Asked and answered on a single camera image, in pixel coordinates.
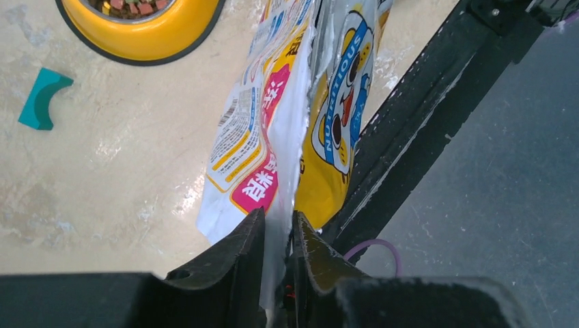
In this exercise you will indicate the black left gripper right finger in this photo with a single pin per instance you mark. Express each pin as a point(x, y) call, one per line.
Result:
point(331, 292)

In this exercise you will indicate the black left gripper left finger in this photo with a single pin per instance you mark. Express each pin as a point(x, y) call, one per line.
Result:
point(218, 288)

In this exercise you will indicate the white yellow pet food bag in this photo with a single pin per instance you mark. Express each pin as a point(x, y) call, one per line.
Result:
point(287, 137)

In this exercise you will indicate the yellow double pet bowl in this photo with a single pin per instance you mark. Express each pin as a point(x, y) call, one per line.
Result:
point(161, 38)

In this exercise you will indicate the teal arch block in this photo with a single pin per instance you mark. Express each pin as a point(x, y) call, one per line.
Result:
point(35, 113)

